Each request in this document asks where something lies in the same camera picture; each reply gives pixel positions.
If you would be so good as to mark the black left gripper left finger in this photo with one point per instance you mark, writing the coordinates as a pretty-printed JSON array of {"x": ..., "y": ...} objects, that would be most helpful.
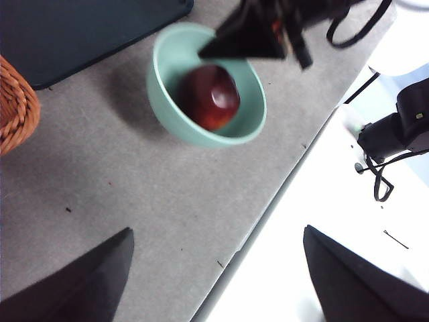
[{"x": 77, "y": 285}]

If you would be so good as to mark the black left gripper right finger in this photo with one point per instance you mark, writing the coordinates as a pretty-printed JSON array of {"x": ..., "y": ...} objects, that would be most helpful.
[{"x": 355, "y": 288}]

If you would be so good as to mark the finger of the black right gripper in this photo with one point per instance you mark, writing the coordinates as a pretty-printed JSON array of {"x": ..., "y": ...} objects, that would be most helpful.
[{"x": 248, "y": 37}]

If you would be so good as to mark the dark red plum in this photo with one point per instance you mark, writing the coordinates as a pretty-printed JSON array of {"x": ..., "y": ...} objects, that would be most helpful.
[{"x": 207, "y": 97}]

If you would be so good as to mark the teal ribbed bowl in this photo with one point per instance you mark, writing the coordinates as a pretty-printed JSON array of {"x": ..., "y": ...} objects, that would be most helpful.
[{"x": 167, "y": 100}]

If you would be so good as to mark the small black pin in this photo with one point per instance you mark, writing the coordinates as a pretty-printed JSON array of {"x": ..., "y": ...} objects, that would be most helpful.
[{"x": 397, "y": 239}]

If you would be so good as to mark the dark rectangular tray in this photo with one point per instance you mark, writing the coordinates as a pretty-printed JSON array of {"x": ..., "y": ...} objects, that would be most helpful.
[{"x": 83, "y": 33}]

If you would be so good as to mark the brown wicker basket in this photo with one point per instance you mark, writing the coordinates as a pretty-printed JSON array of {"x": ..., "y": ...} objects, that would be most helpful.
[{"x": 16, "y": 110}]

